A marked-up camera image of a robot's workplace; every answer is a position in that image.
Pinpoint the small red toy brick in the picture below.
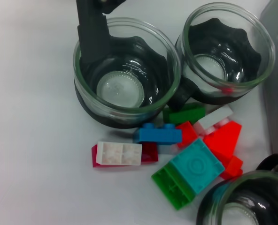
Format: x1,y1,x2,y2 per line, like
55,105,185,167
220,156,244,180
175,121,198,149

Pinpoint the grey-green perforated storage bin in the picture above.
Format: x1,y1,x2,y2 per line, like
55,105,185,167
260,0,278,155

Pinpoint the white toy brick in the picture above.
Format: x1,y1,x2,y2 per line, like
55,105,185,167
193,105,234,136
95,141,143,166

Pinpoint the glass teacup with black sleeve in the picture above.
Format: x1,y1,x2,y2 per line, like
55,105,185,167
196,153,278,225
170,2,276,111
73,17,182,129

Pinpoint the small green toy brick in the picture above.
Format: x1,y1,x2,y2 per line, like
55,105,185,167
162,102,206,125

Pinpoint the white and red block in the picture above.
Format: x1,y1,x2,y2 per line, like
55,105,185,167
91,142,159,168

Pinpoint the large green toy brick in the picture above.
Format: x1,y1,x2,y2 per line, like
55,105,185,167
151,163,195,211

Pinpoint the blue toy brick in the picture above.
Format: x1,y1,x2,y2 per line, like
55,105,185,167
133,123,183,144

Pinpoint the teal square toy brick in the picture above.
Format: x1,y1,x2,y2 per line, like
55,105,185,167
169,138,225,195

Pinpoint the large red slope brick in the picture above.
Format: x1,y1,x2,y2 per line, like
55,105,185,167
203,120,243,165

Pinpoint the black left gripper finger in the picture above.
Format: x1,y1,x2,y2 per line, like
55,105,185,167
76,0,125,62

